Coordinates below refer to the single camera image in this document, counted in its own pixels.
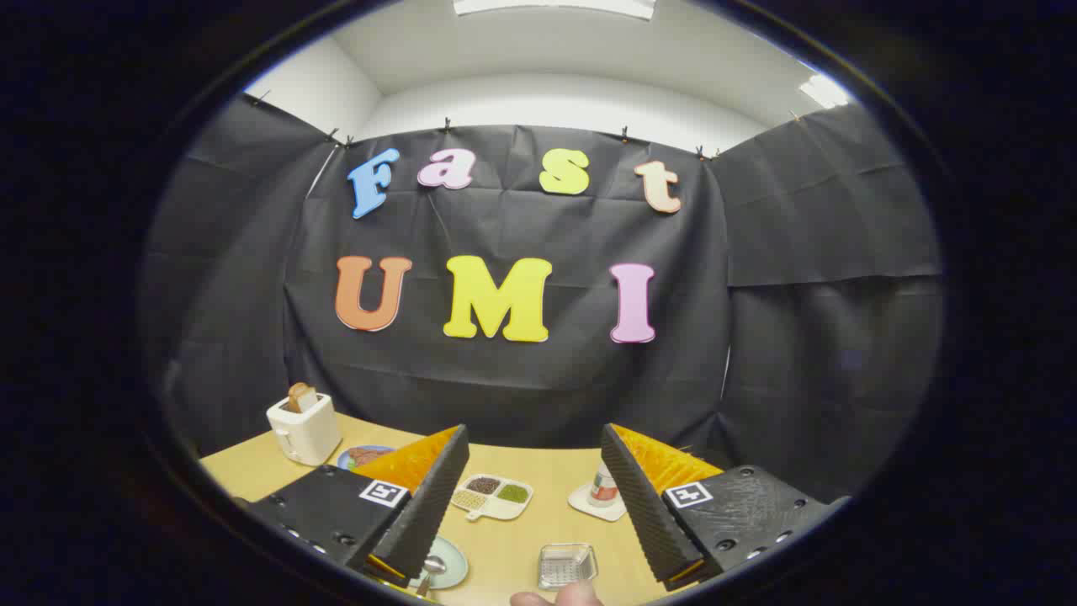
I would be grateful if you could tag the blue plate with food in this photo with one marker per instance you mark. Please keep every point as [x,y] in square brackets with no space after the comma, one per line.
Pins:
[362,457]

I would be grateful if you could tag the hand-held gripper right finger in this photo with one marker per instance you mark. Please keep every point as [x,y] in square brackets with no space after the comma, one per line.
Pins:
[639,505]

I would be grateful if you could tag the white divided dish with beans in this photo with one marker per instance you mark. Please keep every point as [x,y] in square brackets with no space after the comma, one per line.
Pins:
[471,505]

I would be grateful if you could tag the clear bottle with red cap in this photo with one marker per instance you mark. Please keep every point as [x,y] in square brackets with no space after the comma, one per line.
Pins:
[602,488]

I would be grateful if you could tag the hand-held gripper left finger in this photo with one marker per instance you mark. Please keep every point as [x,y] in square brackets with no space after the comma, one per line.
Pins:
[429,505]

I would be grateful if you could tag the white toaster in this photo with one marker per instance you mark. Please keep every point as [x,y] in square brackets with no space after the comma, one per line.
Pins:
[307,433]

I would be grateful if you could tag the light green plate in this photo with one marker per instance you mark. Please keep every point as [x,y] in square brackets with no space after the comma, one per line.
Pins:
[453,560]

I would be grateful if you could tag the long ceiling light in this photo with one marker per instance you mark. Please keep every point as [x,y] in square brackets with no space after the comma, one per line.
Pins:
[555,7]

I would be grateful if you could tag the white square coaster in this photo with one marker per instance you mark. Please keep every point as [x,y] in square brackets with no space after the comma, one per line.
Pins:
[582,503]

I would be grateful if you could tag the brown bread slice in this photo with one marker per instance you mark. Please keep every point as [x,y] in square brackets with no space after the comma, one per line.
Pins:
[301,397]

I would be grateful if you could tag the small ceiling light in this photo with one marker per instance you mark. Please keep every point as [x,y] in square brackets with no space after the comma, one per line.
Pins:
[824,90]

